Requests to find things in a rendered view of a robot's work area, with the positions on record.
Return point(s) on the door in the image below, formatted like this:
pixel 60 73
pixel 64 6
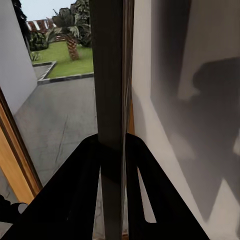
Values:
pixel 47 97

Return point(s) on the poster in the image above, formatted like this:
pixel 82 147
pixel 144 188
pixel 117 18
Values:
pixel 112 32

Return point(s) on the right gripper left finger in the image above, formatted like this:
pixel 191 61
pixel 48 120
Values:
pixel 65 208

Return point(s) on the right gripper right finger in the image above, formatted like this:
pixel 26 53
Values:
pixel 174 219

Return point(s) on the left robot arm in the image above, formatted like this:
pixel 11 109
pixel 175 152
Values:
pixel 10 213

